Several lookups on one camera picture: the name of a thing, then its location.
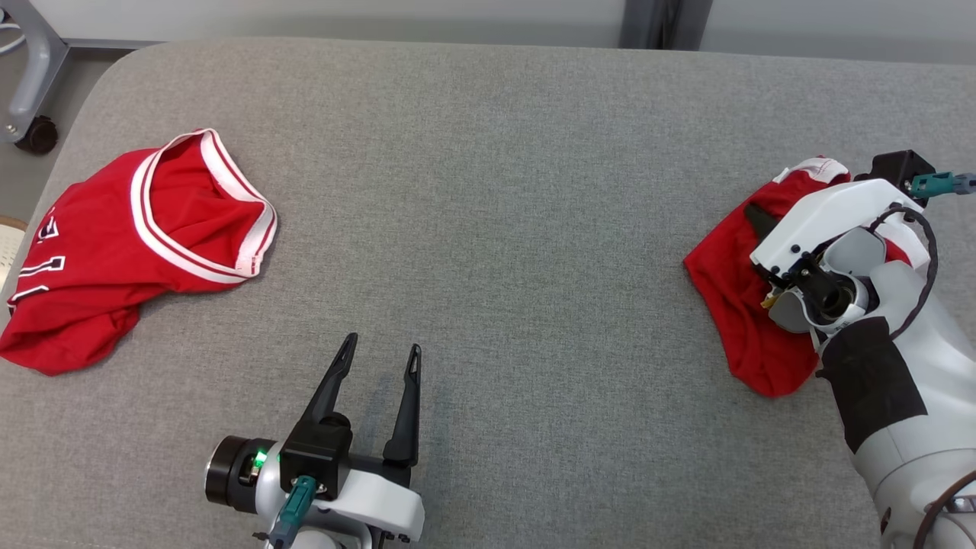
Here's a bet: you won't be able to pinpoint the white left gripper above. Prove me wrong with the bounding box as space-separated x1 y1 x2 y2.
301 333 425 544

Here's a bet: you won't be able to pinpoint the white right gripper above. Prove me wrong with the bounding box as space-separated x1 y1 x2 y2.
743 179 929 287

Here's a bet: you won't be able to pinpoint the red shorts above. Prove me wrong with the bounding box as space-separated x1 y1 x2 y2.
684 156 916 399

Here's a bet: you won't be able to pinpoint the red basketball jersey white trim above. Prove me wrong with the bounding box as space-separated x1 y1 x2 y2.
0 128 278 376

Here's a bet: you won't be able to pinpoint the white laundry basket tan rim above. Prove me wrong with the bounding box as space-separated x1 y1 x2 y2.
0 215 28 294

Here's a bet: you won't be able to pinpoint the black caster wheel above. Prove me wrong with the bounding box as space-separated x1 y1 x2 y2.
17 116 59 156

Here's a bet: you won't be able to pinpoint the grey tubular wheeled stand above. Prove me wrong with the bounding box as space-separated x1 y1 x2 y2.
0 0 71 146

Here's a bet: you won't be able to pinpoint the teal plug left camera cable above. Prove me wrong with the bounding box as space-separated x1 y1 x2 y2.
267 476 318 549

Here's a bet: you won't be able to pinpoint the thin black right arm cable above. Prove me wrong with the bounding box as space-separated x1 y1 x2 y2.
865 204 939 342

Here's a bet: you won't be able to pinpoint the grey cylindrical post foot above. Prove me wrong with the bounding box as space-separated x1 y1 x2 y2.
620 0 664 50
671 0 715 52

